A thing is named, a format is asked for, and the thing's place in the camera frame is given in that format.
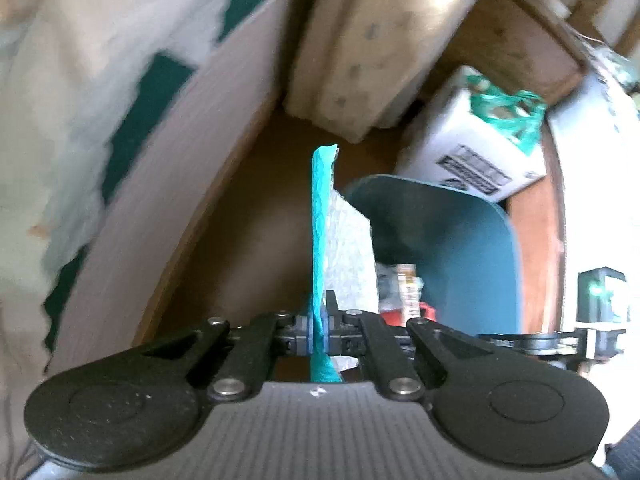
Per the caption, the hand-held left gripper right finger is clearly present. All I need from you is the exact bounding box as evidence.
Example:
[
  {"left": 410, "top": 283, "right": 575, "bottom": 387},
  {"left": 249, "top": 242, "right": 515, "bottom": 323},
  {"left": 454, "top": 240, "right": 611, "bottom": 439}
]
[{"left": 322, "top": 289, "right": 501, "bottom": 402}]

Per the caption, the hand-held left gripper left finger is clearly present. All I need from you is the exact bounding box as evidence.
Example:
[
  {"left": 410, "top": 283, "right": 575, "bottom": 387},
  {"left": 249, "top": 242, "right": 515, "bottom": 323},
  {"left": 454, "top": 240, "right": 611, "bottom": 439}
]
[{"left": 142, "top": 310, "right": 317, "bottom": 403}]

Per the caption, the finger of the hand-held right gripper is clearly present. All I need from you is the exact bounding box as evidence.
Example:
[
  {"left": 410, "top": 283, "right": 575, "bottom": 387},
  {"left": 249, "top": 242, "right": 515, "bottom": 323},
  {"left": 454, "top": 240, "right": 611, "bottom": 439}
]
[{"left": 477, "top": 331, "right": 583, "bottom": 357}]

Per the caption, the red snack packet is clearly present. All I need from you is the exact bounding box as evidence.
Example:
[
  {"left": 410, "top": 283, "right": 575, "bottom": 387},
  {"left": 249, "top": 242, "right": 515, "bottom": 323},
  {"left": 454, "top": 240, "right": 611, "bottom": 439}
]
[{"left": 382, "top": 302, "right": 436, "bottom": 327}]

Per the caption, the grey wrapper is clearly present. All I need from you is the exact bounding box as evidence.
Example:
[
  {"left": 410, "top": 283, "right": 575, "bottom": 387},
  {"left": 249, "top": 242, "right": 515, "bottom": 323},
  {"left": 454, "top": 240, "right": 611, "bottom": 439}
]
[{"left": 377, "top": 262, "right": 422, "bottom": 311}]

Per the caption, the teal bubble mailer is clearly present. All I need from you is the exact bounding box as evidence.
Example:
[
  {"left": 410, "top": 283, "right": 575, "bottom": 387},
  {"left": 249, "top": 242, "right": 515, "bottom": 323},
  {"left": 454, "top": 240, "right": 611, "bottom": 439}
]
[{"left": 309, "top": 144, "right": 378, "bottom": 385}]

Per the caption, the teal trash bin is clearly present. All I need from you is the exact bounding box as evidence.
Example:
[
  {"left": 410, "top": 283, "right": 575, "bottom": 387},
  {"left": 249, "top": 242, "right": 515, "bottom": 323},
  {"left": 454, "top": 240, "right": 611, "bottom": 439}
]
[{"left": 345, "top": 174, "right": 525, "bottom": 336}]

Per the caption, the pastel quilt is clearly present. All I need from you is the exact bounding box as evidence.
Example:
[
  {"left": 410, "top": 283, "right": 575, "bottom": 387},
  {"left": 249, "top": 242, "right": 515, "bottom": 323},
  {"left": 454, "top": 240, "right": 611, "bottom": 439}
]
[{"left": 547, "top": 45, "right": 640, "bottom": 341}]

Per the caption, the green plastic bag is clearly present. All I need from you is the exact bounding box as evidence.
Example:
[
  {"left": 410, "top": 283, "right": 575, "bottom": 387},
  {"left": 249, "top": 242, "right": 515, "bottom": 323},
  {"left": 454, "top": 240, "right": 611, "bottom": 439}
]
[{"left": 467, "top": 75, "right": 546, "bottom": 156}]

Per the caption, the white cardboard box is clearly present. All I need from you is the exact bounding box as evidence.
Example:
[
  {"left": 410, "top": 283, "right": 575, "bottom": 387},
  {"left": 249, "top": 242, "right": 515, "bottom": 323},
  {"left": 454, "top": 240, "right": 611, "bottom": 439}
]
[{"left": 395, "top": 65, "right": 548, "bottom": 203}]

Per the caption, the brown cardboard box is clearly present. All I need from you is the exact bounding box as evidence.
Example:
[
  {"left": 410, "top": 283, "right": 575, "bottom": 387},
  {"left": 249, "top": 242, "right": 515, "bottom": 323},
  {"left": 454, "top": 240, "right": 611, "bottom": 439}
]
[{"left": 282, "top": 0, "right": 501, "bottom": 143}]

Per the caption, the dark teal bed sheet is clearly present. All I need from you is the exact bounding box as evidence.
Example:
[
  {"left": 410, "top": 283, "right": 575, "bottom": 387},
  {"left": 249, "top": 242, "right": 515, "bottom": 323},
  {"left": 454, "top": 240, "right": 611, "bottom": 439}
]
[{"left": 42, "top": 0, "right": 296, "bottom": 356}]

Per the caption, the floral bedsheet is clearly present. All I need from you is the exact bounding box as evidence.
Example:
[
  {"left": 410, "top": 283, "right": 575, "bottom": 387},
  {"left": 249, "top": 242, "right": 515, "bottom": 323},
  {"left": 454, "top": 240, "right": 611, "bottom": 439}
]
[{"left": 0, "top": 0, "right": 301, "bottom": 480}]

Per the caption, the wooden bed rail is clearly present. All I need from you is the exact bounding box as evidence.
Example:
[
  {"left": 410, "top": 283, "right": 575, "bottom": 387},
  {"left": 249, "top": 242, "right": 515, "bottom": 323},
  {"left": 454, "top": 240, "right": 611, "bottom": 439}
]
[{"left": 505, "top": 120, "right": 568, "bottom": 336}]

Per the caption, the grey bed frame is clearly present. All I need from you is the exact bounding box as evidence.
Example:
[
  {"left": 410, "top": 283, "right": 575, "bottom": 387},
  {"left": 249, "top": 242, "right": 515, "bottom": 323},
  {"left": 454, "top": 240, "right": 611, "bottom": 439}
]
[{"left": 45, "top": 0, "right": 321, "bottom": 376}]

